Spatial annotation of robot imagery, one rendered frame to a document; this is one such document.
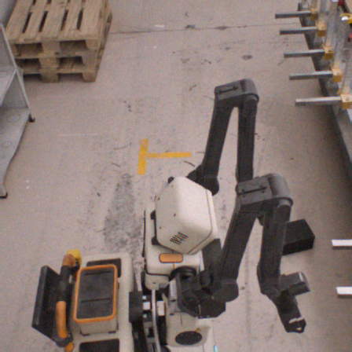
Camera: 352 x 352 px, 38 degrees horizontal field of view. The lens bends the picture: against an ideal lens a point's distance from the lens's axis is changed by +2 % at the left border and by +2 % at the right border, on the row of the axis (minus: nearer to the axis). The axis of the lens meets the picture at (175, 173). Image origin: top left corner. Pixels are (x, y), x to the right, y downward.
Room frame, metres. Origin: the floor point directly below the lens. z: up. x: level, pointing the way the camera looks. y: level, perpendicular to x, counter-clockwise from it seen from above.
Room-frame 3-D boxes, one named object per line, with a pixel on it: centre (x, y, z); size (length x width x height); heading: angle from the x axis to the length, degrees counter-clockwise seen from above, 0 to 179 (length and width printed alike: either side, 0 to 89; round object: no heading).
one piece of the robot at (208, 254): (1.07, -0.07, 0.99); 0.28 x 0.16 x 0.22; 0
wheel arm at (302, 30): (2.99, -0.98, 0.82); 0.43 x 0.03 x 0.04; 85
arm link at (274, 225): (0.85, -0.25, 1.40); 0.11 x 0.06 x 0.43; 1
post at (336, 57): (2.53, -0.99, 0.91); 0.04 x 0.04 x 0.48; 85
